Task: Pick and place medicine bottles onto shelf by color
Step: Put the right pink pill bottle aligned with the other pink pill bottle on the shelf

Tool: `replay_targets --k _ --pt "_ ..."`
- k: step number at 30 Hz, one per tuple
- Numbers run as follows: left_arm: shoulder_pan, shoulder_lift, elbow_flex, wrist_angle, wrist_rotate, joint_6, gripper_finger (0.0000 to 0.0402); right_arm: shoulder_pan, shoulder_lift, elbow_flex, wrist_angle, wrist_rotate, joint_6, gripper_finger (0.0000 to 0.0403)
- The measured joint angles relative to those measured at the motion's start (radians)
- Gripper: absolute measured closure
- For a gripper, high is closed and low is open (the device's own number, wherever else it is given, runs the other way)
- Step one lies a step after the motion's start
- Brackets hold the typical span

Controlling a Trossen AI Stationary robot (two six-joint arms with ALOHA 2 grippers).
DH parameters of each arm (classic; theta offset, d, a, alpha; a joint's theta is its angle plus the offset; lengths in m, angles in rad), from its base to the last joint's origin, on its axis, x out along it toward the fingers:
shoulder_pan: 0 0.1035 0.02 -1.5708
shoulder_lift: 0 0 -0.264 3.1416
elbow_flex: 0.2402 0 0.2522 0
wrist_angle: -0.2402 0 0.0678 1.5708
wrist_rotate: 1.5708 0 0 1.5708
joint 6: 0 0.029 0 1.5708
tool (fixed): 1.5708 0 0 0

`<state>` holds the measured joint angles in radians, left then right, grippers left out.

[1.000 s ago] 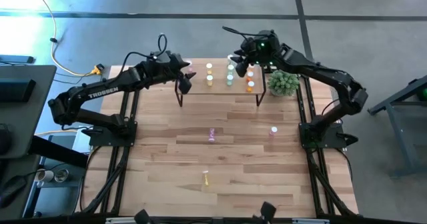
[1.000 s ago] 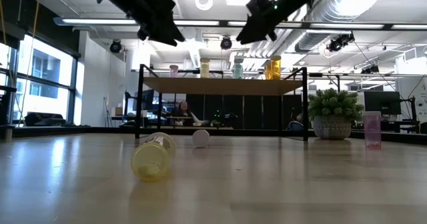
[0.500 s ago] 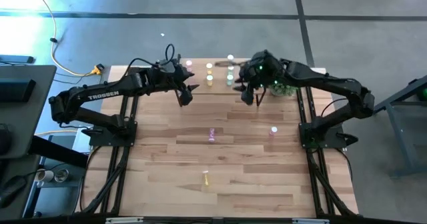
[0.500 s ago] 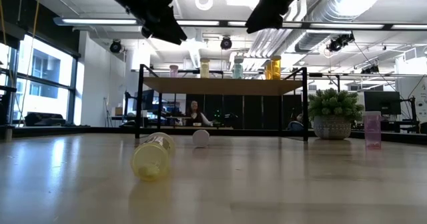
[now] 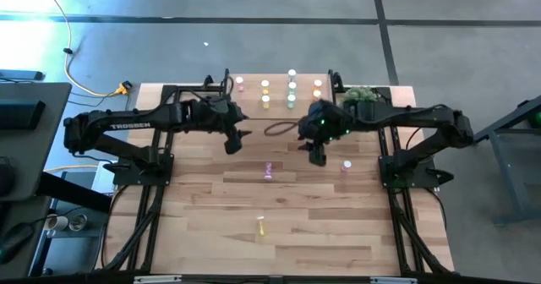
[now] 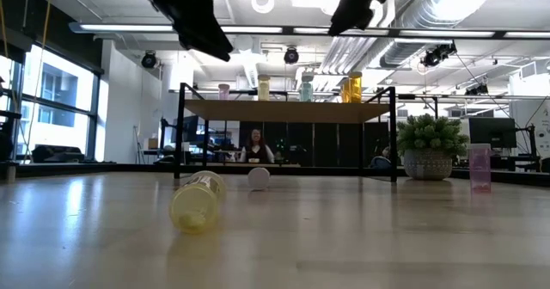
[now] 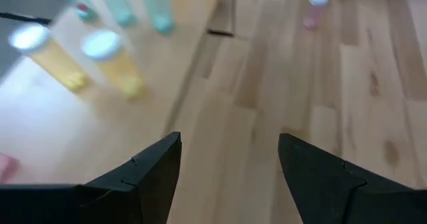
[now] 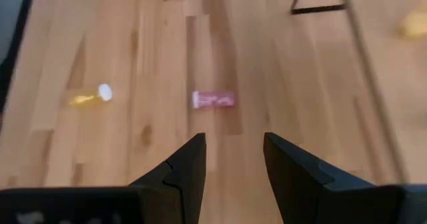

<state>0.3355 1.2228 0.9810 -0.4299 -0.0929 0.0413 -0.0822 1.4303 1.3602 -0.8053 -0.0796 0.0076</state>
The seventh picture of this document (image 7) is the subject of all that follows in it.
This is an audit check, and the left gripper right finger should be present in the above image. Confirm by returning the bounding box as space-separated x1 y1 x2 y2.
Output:
278 133 427 224

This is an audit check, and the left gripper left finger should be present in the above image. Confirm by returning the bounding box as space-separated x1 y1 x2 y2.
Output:
0 131 183 224

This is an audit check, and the yellow pill bottle white cap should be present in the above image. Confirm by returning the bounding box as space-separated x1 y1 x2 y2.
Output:
8 23 89 93
81 29 146 100

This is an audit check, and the pink pill bottle white cap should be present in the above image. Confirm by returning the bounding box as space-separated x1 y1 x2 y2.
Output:
302 0 330 31
0 152 20 185

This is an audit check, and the teal pill bottle white cap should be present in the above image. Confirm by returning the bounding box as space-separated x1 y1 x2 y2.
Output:
139 0 176 35
96 0 137 27

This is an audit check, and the wooden shelf black metal frame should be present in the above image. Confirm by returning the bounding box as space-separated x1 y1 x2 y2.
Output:
0 0 236 187

